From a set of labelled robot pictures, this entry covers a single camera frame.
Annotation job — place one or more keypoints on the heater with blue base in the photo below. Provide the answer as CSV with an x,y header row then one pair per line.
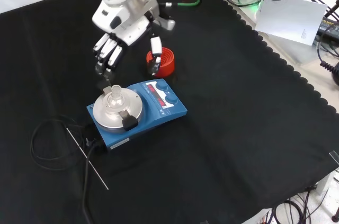
x,y
137,114

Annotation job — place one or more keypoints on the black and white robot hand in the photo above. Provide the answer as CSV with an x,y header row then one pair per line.
x,y
124,26

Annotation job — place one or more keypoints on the black power adapter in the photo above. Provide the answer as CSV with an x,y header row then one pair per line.
x,y
328,26

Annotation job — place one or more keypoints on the pale board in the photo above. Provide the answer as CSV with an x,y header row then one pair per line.
x,y
288,20

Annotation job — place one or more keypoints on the black scalloped bench cloth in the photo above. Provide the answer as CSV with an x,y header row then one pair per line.
x,y
185,134

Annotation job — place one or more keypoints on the thin metal rod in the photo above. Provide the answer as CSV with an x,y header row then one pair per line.
x,y
87,159

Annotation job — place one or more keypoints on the clear round-bottom glass flask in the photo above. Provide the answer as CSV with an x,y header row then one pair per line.
x,y
114,98

